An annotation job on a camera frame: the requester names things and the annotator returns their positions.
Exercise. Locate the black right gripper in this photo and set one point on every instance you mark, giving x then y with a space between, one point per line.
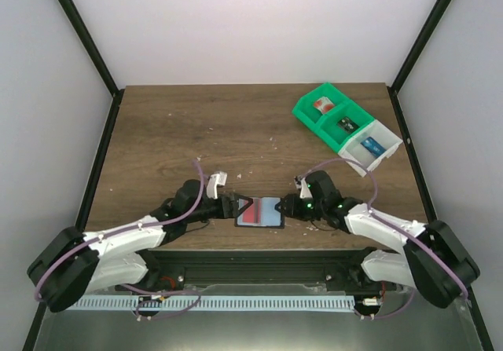
286 206

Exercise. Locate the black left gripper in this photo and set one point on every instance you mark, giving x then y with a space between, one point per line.
232 206

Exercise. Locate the black leather card holder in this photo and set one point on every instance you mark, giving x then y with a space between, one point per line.
270 218

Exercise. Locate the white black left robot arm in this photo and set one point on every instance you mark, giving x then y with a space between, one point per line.
76 263

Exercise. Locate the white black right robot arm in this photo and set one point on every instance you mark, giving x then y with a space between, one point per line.
425 256

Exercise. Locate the dark green card in bin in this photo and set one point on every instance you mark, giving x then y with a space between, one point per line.
348 125

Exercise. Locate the red white card in bin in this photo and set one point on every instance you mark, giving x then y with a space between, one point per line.
323 105

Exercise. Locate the blue card in bin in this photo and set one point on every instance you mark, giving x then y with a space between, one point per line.
373 147

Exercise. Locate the green plastic bin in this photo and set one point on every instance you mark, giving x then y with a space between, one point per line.
337 126
308 115

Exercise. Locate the white plastic bin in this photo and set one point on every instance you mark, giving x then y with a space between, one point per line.
359 158

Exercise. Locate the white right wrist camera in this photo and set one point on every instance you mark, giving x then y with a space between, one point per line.
303 187

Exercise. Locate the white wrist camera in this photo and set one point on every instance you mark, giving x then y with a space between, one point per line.
303 187
215 181

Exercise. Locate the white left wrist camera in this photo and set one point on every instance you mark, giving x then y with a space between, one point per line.
215 181

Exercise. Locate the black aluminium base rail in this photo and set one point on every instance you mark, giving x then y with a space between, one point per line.
339 270

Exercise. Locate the white slotted cable duct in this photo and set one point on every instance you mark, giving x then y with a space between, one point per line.
222 303

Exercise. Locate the black frame post right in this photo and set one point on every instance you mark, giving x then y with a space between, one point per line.
427 30

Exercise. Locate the black frame post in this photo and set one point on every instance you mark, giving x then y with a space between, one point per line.
427 30
73 15

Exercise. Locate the black frame post left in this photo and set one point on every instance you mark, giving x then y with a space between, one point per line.
73 15

